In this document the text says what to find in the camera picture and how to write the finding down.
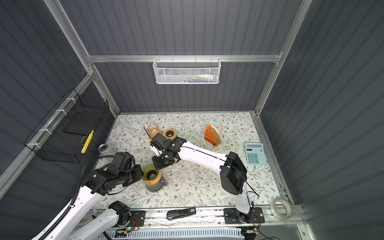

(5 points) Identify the green glass dripper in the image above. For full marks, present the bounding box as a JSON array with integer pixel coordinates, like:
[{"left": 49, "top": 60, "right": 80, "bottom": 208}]
[{"left": 142, "top": 163, "right": 159, "bottom": 181}]

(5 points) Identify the grey glass pitcher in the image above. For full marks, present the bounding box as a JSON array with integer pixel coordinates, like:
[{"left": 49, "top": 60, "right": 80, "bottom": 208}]
[{"left": 146, "top": 180, "right": 168, "bottom": 192}]

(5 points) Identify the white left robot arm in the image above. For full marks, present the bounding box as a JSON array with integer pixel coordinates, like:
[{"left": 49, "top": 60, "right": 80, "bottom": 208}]
[{"left": 33, "top": 187, "right": 133, "bottom": 240}]

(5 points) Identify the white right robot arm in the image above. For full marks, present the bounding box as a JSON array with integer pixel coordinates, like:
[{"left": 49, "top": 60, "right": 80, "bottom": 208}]
[{"left": 150, "top": 134, "right": 253, "bottom": 223}]

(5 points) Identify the orange coffee filter holder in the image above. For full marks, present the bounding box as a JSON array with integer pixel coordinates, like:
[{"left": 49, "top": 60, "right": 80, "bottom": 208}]
[{"left": 205, "top": 125, "right": 221, "bottom": 147}]

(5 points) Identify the orange glass pitcher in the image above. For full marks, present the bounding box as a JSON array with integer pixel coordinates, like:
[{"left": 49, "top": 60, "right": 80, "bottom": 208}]
[{"left": 147, "top": 124, "right": 163, "bottom": 140}]

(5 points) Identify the small metal cap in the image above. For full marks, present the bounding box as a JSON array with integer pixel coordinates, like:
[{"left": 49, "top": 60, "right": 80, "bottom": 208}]
[{"left": 98, "top": 144, "right": 108, "bottom": 153}]

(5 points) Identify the tape roll left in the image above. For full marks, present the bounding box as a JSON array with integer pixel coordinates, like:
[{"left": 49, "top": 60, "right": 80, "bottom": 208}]
[{"left": 89, "top": 206, "right": 98, "bottom": 219}]

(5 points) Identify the yellow marker pen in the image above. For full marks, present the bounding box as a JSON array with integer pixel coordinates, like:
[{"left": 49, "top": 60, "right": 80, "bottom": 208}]
[{"left": 81, "top": 130, "right": 95, "bottom": 154}]

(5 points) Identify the teal calculator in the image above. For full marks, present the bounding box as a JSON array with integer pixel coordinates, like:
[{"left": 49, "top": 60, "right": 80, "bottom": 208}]
[{"left": 245, "top": 143, "right": 267, "bottom": 166}]

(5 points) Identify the clear tape roll right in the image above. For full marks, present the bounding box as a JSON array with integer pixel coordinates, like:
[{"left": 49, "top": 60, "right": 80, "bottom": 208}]
[{"left": 269, "top": 197, "right": 294, "bottom": 221}]

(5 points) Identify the wooden ring holder near pitcher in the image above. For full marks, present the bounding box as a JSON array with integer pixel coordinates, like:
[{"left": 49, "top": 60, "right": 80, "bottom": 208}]
[{"left": 163, "top": 129, "right": 178, "bottom": 141}]

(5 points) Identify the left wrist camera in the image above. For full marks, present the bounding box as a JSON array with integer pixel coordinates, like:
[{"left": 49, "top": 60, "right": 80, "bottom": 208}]
[{"left": 110, "top": 152, "right": 136, "bottom": 176}]

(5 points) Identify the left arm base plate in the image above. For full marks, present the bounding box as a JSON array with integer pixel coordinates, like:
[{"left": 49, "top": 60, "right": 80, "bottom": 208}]
[{"left": 112, "top": 211, "right": 146, "bottom": 228}]

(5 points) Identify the black wire basket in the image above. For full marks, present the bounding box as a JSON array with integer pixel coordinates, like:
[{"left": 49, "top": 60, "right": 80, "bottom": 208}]
[{"left": 24, "top": 91, "right": 110, "bottom": 164}]

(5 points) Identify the white wire mesh basket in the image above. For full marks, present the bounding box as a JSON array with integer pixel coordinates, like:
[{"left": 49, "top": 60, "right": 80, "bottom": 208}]
[{"left": 153, "top": 58, "right": 222, "bottom": 85}]

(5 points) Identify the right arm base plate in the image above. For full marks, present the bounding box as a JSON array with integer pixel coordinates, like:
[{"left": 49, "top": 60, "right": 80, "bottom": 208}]
[{"left": 224, "top": 207, "right": 265, "bottom": 225}]

